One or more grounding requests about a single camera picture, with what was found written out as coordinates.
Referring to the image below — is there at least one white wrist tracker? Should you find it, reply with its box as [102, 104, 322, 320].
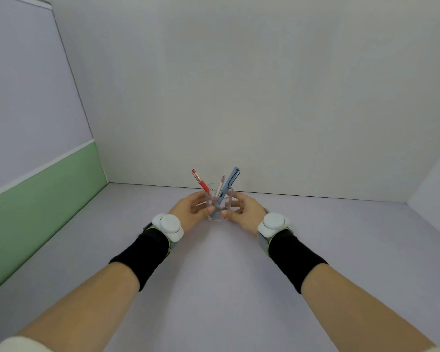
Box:
[258, 213, 292, 239]
[151, 213, 185, 242]

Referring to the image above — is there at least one red gel pen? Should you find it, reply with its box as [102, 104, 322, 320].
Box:
[191, 169, 218, 206]

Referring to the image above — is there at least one person's left hand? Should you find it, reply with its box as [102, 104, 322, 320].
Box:
[169, 191, 215, 233]

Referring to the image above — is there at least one white left wrist tracker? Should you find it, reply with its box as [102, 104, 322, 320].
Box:
[151, 213, 185, 242]

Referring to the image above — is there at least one person's right forearm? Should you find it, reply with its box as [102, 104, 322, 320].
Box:
[257, 225, 437, 352]

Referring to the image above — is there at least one light blue fountain pen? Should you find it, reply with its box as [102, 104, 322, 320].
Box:
[216, 167, 241, 209]

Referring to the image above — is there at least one black wristband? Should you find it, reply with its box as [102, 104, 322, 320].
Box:
[109, 227, 171, 292]
[266, 229, 328, 295]

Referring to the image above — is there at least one black right wristband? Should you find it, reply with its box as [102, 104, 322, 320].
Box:
[266, 229, 328, 295]

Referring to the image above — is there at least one person's right hand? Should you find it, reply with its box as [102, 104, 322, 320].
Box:
[221, 193, 267, 236]

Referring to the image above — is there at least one black left wristband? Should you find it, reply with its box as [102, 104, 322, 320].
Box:
[109, 227, 171, 292]

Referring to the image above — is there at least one person's left forearm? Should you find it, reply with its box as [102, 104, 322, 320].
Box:
[16, 224, 174, 352]

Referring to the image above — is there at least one white right wrist tracker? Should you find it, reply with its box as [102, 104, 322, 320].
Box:
[258, 213, 292, 239]

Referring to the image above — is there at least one clear plastic pen cup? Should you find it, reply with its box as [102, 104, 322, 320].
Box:
[206, 182, 235, 221]

